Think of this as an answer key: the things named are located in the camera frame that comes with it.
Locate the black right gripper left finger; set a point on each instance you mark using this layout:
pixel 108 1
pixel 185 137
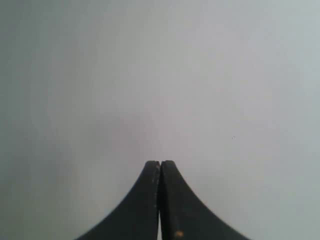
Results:
pixel 137 216

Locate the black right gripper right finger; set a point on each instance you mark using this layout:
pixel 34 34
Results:
pixel 183 215

